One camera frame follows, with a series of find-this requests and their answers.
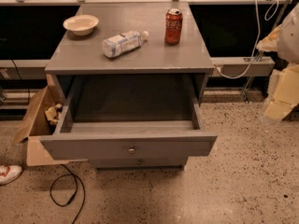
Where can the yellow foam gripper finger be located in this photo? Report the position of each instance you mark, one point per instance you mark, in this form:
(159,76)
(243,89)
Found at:
(283,93)

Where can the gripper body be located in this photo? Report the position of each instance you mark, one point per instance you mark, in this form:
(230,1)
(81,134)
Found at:
(290,37)

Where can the grey top drawer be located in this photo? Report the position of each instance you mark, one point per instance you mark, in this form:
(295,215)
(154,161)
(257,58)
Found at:
(130,117)

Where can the grey drawer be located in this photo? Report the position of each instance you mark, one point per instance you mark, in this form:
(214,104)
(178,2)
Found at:
(138,163)
(130,117)

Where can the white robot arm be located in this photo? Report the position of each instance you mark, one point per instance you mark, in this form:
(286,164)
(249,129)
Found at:
(283,87)

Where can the grey bottom drawer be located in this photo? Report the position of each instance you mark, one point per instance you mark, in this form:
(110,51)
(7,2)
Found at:
(138,163)

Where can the grey drawer cabinet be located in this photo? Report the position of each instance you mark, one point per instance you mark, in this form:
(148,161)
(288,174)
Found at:
(83,56)

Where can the metal tripod stand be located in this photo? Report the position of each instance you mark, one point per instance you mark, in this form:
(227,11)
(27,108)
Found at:
(283,38)

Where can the red soda can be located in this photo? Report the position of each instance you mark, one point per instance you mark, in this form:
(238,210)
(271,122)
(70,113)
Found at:
(173,26)

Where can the clear plastic water bottle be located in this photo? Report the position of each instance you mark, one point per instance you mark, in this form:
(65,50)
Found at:
(119,44)

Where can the white ceramic bowl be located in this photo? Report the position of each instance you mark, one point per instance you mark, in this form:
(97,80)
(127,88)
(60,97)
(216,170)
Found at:
(81,25)

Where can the crumpled brown paper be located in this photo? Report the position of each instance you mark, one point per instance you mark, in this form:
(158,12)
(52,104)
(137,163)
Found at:
(53,114)

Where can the brown cardboard box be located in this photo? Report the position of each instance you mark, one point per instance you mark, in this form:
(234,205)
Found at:
(35,124)

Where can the white red sneaker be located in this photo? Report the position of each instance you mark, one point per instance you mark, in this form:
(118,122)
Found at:
(9,173)

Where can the grey window ledge rail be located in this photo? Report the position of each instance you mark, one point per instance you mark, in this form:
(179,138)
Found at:
(230,66)

